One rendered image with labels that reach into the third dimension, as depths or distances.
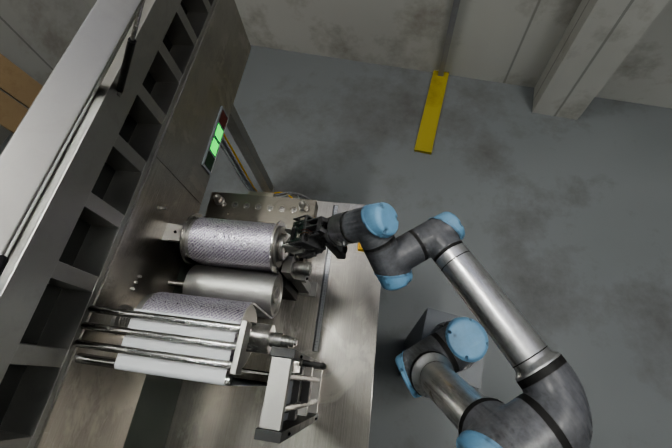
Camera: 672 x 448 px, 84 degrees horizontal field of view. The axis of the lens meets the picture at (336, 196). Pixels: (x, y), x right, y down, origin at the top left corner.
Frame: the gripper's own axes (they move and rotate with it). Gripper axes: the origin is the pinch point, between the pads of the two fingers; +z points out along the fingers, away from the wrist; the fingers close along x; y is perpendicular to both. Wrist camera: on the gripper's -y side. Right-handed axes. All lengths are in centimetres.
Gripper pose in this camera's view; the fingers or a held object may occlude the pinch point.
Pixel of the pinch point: (291, 245)
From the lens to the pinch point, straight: 104.4
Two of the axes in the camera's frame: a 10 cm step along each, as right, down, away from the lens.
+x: -1.3, 8.9, -4.4
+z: -7.0, 2.3, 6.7
